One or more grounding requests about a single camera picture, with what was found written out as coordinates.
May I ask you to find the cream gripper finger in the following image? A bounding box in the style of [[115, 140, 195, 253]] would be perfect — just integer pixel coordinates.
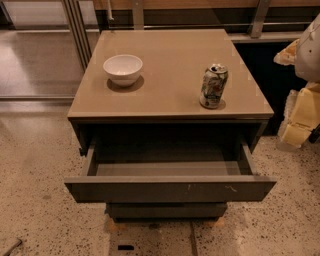
[[281, 124, 311, 147], [273, 39, 299, 66]]

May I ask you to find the grey top drawer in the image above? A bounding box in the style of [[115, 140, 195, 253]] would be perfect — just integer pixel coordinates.
[[64, 138, 276, 204]]

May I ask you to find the grey drawer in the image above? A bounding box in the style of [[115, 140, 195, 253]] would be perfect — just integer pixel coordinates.
[[106, 203, 227, 220], [64, 138, 276, 204]]

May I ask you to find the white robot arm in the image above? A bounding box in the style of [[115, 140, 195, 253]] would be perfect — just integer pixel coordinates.
[[274, 14, 320, 151]]

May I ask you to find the grey cabinet with tan top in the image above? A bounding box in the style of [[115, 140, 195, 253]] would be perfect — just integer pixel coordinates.
[[68, 29, 273, 154]]

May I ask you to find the grey lower drawer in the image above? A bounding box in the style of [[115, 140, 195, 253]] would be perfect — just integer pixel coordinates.
[[106, 203, 227, 220]]

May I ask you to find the crushed drink can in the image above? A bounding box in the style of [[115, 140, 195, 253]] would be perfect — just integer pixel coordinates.
[[199, 64, 228, 109]]

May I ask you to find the white ceramic bowl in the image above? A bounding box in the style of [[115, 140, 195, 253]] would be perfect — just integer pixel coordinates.
[[103, 54, 143, 87]]

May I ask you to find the metal rail frame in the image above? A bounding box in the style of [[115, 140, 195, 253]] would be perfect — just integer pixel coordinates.
[[60, 0, 320, 68]]

